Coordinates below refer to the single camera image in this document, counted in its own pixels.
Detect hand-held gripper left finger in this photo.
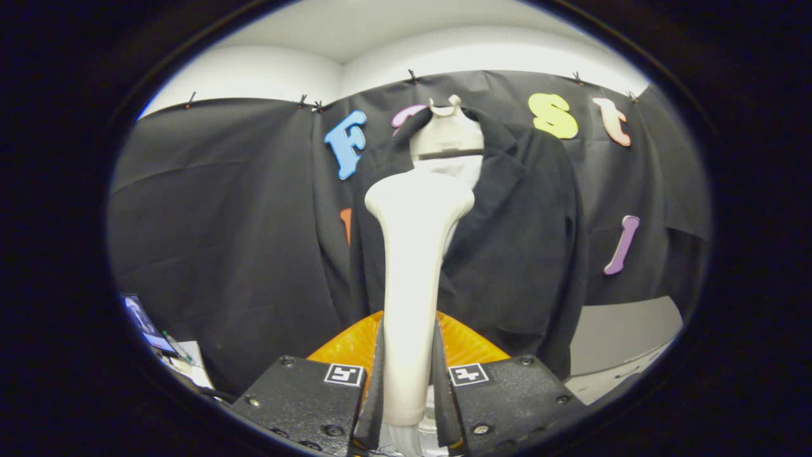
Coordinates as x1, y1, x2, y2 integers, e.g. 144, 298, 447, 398
228, 311, 386, 457

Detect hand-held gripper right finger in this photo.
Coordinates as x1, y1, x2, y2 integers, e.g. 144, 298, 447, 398
433, 311, 587, 457

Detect white garment steamer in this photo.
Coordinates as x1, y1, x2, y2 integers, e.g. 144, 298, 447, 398
365, 170, 475, 457

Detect black suit jacket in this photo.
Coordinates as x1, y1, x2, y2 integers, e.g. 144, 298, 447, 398
349, 108, 589, 381

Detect white shirt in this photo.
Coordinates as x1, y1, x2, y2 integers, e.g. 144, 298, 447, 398
416, 155, 484, 256

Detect cream plastic clothes hanger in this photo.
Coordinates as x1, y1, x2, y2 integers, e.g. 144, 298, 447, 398
409, 95, 485, 161

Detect white papers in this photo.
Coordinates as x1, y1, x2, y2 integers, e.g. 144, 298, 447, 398
159, 340, 215, 390

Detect grey cabinet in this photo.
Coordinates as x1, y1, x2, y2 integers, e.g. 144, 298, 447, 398
563, 296, 684, 406

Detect black backdrop cloth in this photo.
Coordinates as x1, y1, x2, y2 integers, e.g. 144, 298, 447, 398
107, 70, 711, 397

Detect dark display screen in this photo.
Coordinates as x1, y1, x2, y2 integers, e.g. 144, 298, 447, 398
121, 293, 180, 355

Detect row of black cloth clips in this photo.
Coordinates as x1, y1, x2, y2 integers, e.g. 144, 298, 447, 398
186, 69, 638, 114

